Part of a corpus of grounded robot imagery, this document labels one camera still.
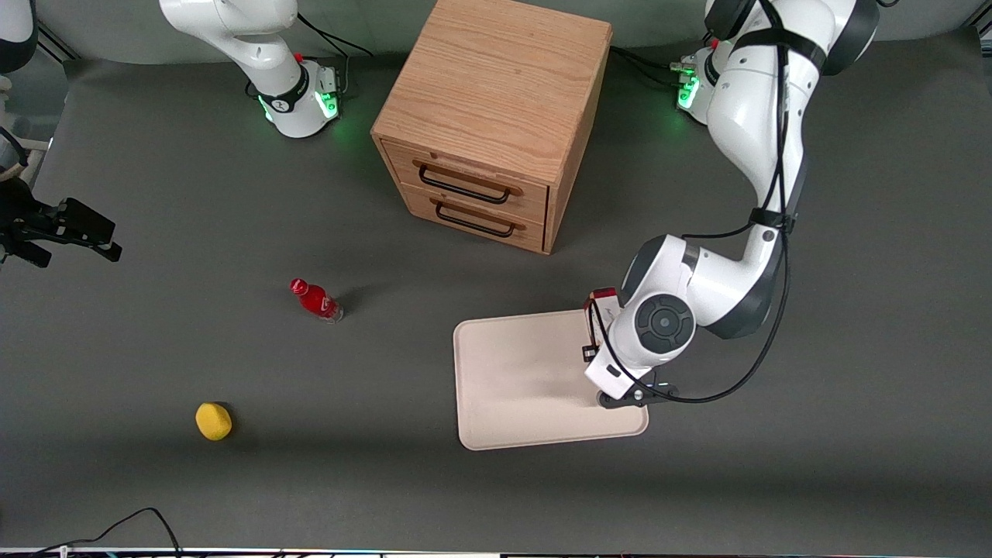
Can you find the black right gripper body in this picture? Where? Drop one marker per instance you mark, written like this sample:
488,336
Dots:
17,219

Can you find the red cookie box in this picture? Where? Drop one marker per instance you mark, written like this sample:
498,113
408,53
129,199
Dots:
606,294

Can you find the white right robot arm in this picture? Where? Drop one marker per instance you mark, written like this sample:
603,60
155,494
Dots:
256,46

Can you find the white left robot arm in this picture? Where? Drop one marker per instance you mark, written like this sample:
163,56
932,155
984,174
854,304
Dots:
744,116

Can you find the beige plastic tray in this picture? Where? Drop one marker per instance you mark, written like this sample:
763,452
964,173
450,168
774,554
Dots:
523,380

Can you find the wooden drawer front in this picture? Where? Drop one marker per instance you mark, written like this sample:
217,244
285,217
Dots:
480,167
535,229

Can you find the yellow lemon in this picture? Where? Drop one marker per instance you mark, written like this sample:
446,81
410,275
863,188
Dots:
213,421

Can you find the red soda bottle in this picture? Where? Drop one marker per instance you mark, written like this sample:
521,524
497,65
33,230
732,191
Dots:
315,300

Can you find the wooden drawer cabinet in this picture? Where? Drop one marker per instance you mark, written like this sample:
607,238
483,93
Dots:
496,85

